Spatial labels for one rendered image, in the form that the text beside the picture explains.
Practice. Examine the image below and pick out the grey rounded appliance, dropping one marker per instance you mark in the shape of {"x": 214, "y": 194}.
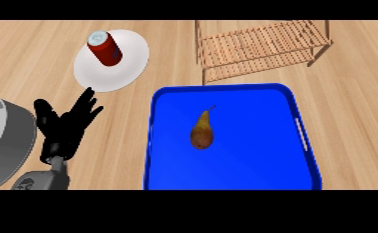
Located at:
{"x": 15, "y": 143}

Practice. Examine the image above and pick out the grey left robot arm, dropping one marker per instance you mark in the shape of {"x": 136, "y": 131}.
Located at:
{"x": 44, "y": 179}

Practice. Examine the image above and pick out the brown pear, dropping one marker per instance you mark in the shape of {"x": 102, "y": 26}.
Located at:
{"x": 201, "y": 133}

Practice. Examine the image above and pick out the wooden tiered shelf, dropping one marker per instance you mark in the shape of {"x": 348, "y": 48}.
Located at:
{"x": 260, "y": 48}

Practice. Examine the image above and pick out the white round plate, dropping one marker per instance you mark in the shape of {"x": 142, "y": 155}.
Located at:
{"x": 112, "y": 67}

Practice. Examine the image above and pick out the red can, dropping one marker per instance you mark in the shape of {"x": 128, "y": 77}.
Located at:
{"x": 103, "y": 49}

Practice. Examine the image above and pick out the blue tray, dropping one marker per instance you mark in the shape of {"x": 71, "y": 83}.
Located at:
{"x": 236, "y": 150}

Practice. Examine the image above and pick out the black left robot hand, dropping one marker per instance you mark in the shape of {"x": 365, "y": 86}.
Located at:
{"x": 66, "y": 127}

